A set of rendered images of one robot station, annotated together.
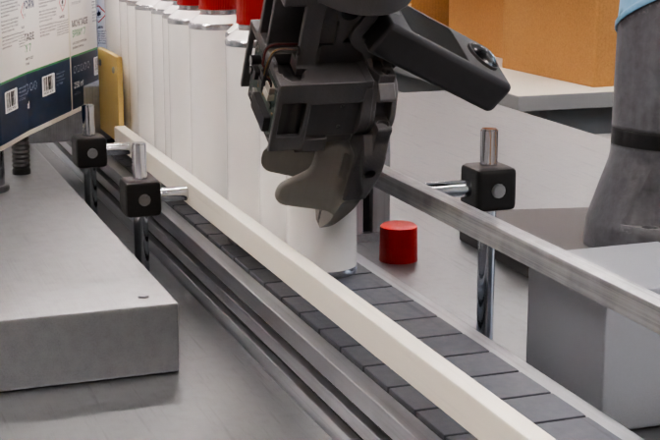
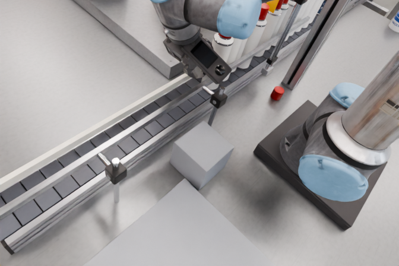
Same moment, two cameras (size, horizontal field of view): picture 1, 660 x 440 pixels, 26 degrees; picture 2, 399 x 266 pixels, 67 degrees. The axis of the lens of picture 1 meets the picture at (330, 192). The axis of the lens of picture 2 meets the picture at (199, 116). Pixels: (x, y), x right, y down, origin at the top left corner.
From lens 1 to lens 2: 82 cm
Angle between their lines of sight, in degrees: 55
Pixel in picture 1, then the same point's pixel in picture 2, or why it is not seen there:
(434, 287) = (257, 108)
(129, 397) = (149, 76)
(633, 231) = (284, 141)
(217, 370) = not seen: hidden behind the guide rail
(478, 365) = (152, 127)
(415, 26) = (196, 50)
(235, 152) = not seen: hidden behind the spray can
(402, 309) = (187, 105)
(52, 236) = (206, 34)
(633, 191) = (293, 133)
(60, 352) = (151, 59)
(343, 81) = (176, 50)
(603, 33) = not seen: outside the picture
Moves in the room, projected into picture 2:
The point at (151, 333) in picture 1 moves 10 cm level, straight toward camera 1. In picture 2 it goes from (165, 68) to (135, 78)
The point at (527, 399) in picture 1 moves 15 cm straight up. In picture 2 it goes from (133, 141) to (135, 97)
